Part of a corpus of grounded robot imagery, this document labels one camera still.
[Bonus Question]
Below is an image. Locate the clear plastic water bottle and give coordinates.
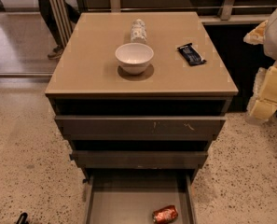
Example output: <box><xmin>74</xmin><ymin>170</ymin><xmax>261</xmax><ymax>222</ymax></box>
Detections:
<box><xmin>131</xmin><ymin>19</ymin><xmax>147</xmax><ymax>44</ymax></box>

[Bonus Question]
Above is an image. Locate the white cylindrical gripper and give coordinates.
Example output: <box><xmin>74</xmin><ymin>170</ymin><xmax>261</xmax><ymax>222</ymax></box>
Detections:
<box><xmin>243</xmin><ymin>21</ymin><xmax>277</xmax><ymax>121</ymax></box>

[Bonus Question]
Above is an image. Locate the grey open bottom drawer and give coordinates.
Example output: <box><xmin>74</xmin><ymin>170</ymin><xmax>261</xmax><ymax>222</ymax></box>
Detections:
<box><xmin>84</xmin><ymin>169</ymin><xmax>197</xmax><ymax>224</ymax></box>

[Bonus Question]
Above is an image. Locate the grey drawer cabinet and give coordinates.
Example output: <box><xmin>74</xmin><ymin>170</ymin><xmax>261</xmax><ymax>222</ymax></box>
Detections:
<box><xmin>44</xmin><ymin>11</ymin><xmax>239</xmax><ymax>182</ymax></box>

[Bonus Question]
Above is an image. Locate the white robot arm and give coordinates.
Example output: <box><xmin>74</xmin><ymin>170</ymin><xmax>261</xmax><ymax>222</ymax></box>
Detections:
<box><xmin>243</xmin><ymin>8</ymin><xmax>277</xmax><ymax>123</ymax></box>

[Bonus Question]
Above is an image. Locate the person leg with shoe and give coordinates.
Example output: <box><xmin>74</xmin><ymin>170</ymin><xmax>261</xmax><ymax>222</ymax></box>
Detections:
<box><xmin>38</xmin><ymin>0</ymin><xmax>80</xmax><ymax>60</ymax></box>

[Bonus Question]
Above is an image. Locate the grey top drawer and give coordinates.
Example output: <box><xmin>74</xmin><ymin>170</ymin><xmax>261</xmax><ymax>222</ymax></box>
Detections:
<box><xmin>55</xmin><ymin>116</ymin><xmax>226</xmax><ymax>141</ymax></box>

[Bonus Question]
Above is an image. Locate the red coke can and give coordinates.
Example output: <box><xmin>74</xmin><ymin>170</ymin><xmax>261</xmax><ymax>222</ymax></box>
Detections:
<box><xmin>152</xmin><ymin>205</ymin><xmax>178</xmax><ymax>224</ymax></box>

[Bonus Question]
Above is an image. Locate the dark blue snack bar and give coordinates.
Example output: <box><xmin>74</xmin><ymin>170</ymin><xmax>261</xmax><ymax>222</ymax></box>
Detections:
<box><xmin>177</xmin><ymin>43</ymin><xmax>206</xmax><ymax>66</ymax></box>

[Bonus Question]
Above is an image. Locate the white ceramic bowl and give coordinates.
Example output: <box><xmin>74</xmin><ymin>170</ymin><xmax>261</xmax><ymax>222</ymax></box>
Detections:
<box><xmin>115</xmin><ymin>43</ymin><xmax>154</xmax><ymax>75</ymax></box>

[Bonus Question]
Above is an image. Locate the metal frame rail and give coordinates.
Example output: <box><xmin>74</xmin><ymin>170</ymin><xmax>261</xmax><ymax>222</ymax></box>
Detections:
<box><xmin>44</xmin><ymin>0</ymin><xmax>277</xmax><ymax>45</ymax></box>

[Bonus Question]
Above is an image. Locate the grey middle drawer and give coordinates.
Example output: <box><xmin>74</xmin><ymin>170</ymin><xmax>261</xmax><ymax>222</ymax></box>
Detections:
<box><xmin>71</xmin><ymin>150</ymin><xmax>208</xmax><ymax>169</ymax></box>

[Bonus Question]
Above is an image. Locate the black object bottom left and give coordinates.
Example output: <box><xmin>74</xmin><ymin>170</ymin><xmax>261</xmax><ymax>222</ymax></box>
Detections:
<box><xmin>16</xmin><ymin>213</ymin><xmax>29</xmax><ymax>224</ymax></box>

